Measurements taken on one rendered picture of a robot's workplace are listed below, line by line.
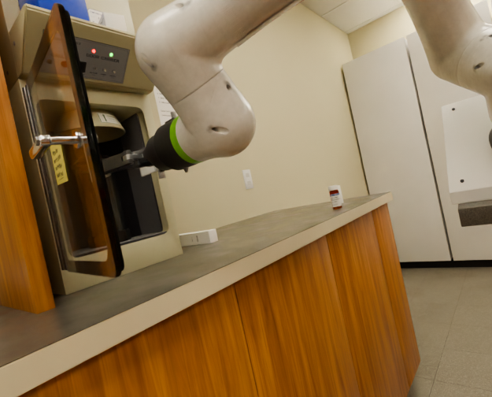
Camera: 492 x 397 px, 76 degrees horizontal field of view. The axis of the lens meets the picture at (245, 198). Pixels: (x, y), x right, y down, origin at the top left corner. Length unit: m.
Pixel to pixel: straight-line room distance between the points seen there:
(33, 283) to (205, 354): 0.33
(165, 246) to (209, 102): 0.53
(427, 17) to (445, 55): 0.10
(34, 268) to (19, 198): 0.13
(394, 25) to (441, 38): 3.26
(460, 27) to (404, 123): 2.61
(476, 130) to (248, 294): 0.71
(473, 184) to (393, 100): 2.64
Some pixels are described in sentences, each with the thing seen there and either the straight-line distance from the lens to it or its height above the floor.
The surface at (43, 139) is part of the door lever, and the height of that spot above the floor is 1.20.
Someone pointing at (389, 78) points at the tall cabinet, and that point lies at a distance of 3.53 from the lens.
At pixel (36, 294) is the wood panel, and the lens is 0.69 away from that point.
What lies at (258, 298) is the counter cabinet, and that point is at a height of 0.83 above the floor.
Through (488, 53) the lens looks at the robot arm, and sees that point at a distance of 0.83.
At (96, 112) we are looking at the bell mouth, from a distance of 0.93.
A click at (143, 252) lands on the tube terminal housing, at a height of 0.98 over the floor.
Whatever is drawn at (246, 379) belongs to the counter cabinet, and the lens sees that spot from 0.76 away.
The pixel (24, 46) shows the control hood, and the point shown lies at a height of 1.45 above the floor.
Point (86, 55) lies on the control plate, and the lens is 0.87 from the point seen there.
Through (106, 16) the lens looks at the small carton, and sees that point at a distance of 0.94.
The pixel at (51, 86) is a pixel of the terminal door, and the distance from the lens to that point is 0.64.
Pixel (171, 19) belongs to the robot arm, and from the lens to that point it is 0.49.
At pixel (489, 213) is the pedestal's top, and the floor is 0.92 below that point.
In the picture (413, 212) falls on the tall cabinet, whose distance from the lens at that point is 3.48.
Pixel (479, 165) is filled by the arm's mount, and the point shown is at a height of 1.02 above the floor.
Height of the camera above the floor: 1.06
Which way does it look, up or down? level
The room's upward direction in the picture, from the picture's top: 12 degrees counter-clockwise
